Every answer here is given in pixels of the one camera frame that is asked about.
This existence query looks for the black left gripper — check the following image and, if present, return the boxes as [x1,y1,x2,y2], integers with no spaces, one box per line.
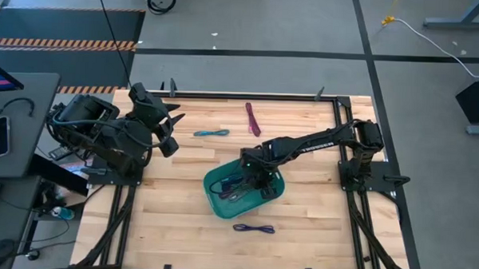
[125,81,188,158]

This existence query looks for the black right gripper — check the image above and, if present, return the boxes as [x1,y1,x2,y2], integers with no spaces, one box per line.
[239,148,282,200]

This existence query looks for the dark purple braided USB-C cable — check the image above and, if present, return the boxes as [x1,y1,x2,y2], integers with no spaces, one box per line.
[208,173,259,204]

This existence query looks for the teal blue braided USB-C cable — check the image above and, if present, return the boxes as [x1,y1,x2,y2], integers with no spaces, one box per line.
[192,127,231,139]

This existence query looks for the teal plastic bin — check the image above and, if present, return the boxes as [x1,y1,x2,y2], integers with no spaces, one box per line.
[201,156,287,222]

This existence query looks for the dark hazard striped floor mat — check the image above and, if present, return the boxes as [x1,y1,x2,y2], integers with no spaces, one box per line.
[0,4,146,97]

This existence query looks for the grey side desk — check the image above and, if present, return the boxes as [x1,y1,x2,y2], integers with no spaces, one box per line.
[0,70,62,181]

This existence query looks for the blue water bottle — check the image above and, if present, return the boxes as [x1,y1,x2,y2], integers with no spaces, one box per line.
[49,205,77,221]

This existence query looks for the grey desk leg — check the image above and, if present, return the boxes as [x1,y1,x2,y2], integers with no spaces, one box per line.
[422,0,479,31]

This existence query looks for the black table frame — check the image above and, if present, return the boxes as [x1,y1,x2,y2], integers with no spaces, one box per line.
[73,86,430,269]

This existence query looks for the black hanging cable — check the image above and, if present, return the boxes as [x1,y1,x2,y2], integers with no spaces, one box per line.
[91,0,136,89]

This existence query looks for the coiled black floor cable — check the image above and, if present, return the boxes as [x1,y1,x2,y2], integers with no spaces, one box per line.
[146,0,178,17]

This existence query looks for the short black desk cable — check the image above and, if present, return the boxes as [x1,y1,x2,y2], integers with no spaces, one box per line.
[0,96,36,119]

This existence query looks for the yellow extension cord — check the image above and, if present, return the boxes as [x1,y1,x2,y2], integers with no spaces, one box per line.
[381,0,402,27]

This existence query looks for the white floor cable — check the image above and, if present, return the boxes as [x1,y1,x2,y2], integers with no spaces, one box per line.
[391,18,479,79]

